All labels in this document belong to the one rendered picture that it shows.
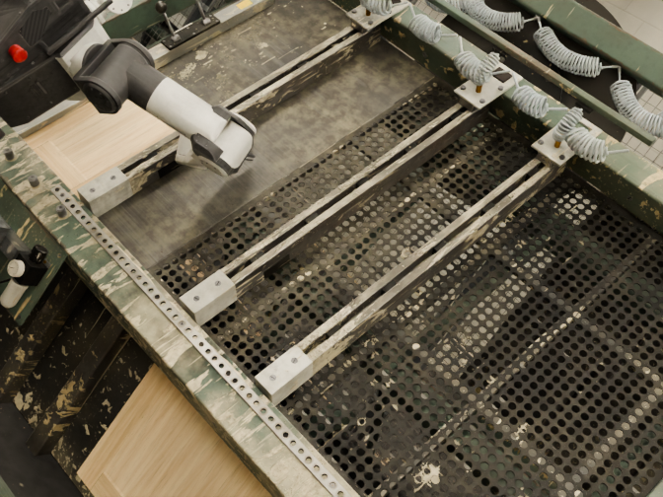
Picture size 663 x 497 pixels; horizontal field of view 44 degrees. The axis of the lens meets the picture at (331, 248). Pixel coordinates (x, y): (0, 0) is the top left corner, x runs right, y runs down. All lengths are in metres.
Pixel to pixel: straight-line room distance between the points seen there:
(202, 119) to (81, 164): 0.68
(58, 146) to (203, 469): 1.00
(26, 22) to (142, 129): 0.70
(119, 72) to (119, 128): 0.65
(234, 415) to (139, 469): 0.54
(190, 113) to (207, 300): 0.47
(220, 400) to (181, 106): 0.66
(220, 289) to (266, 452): 0.43
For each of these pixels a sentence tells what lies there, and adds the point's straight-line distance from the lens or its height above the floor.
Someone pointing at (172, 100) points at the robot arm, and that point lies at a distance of 1.84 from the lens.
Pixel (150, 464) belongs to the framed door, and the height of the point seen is 0.45.
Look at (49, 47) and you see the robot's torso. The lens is 1.90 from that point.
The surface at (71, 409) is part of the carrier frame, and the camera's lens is 2.49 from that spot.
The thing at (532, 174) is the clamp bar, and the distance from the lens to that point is 2.32.
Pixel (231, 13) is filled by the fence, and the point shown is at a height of 1.52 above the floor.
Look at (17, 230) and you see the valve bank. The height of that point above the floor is 0.75.
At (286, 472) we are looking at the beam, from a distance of 1.83.
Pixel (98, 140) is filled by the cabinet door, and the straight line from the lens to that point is 2.48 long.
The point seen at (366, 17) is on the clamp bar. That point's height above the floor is 1.75.
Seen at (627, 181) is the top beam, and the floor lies 1.80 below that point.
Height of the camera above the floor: 1.64
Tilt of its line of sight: 12 degrees down
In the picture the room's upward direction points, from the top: 36 degrees clockwise
